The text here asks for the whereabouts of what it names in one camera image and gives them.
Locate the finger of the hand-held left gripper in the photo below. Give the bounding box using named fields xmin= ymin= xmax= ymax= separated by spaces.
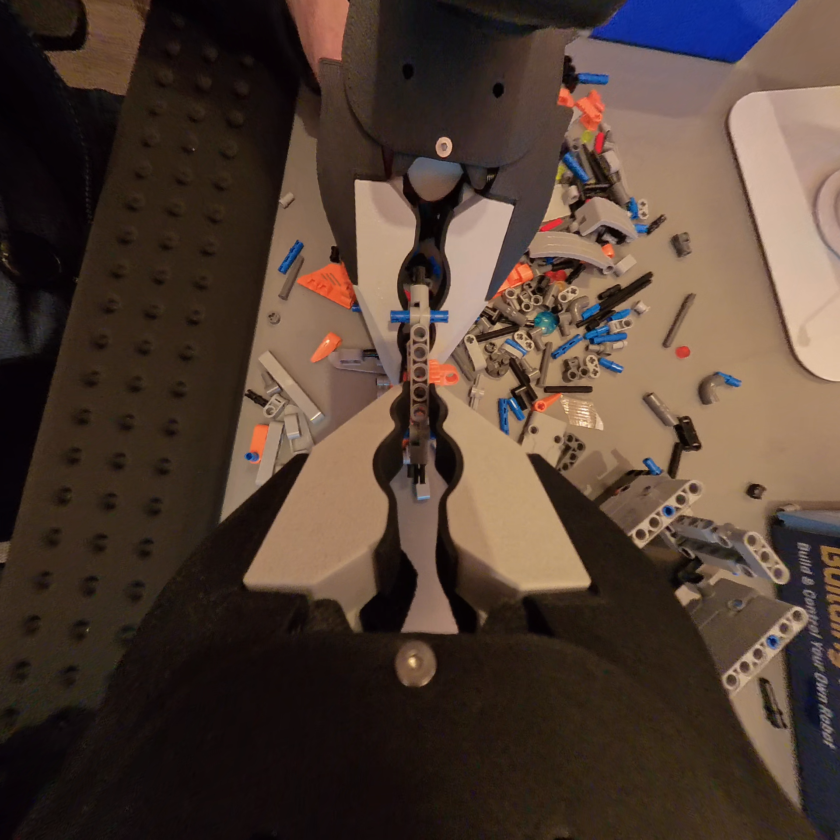
xmin=352 ymin=179 xmax=424 ymax=387
xmin=431 ymin=184 xmax=522 ymax=378

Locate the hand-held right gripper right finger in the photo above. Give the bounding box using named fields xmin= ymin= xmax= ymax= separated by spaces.
xmin=437 ymin=392 xmax=594 ymax=601

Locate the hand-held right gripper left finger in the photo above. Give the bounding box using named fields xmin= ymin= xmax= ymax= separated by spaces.
xmin=243 ymin=392 xmax=403 ymax=598

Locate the grey perforated beam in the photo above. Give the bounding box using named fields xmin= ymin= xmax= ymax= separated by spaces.
xmin=390 ymin=263 xmax=454 ymax=506

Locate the person's left hand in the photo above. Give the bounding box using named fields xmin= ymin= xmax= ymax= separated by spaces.
xmin=289 ymin=0 xmax=351 ymax=90

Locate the large orange wedge piece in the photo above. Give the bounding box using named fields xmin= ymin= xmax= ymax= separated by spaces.
xmin=296 ymin=263 xmax=358 ymax=309

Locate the pile of small building parts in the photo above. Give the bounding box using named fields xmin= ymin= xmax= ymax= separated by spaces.
xmin=453 ymin=66 xmax=690 ymax=480

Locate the black studded panel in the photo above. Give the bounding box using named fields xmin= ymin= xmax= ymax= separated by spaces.
xmin=0 ymin=0 xmax=309 ymax=756

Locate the blue plastic bin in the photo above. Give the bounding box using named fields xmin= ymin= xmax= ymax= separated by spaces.
xmin=588 ymin=0 xmax=804 ymax=63

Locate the white book stand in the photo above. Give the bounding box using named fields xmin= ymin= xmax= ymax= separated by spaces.
xmin=729 ymin=86 xmax=840 ymax=384

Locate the blue robot kit box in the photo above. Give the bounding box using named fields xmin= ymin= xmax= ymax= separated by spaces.
xmin=768 ymin=506 xmax=840 ymax=840

